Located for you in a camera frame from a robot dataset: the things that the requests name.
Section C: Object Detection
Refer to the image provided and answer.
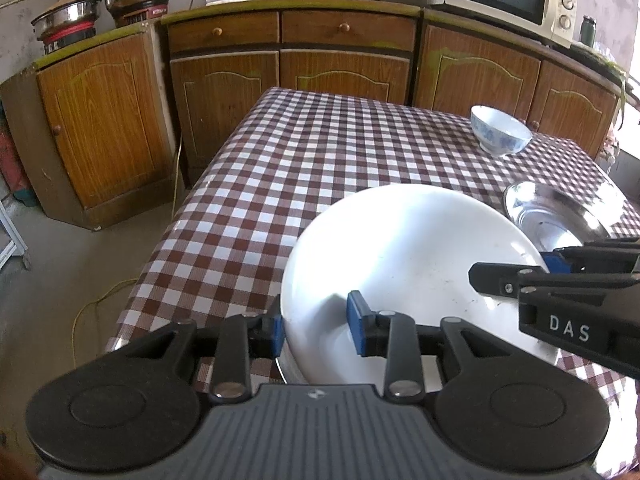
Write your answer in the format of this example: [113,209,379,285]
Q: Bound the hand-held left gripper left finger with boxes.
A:
[125,295,287,405]

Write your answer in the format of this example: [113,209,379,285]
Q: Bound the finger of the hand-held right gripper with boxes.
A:
[542,239,640,273]
[469,261,640,301]

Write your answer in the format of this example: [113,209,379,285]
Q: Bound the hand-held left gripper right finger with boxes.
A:
[347,290,518,405]

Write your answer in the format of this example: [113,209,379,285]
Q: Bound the stainless steel bowl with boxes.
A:
[276,347,306,385]

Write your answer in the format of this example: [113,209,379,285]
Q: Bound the stainless steel plate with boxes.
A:
[502,180,628,251]

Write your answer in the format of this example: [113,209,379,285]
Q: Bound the white bowl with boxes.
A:
[280,183,561,386]

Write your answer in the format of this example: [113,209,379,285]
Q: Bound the blue patterned bowl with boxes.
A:
[470,105,533,156]

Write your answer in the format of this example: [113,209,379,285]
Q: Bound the pink plastic bags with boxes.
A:
[600,130,621,166]

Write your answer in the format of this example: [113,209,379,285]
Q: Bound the glass paned door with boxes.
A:
[622,72,640,131]

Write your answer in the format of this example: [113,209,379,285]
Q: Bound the brown checkered tablecloth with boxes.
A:
[102,86,640,476]

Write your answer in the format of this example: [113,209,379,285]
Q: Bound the green onion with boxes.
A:
[595,55,631,111]

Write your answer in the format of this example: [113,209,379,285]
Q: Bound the black flat cooktop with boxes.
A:
[570,42,626,83]

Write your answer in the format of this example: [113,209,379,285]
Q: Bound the wooden cabinet with drawers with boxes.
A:
[161,0,422,186]

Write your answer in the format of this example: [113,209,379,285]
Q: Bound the single-door wooden cabinet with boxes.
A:
[0,22,178,231]

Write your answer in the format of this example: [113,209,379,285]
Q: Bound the red container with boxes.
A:
[0,105,21,191]

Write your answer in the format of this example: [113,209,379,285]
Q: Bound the red black induction cooker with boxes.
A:
[112,2,171,28]
[37,25,98,56]

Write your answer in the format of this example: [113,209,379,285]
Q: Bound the steel pot with lid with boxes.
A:
[31,0,103,36]

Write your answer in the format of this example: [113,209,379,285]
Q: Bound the white metal frame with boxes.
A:
[0,200,31,271]

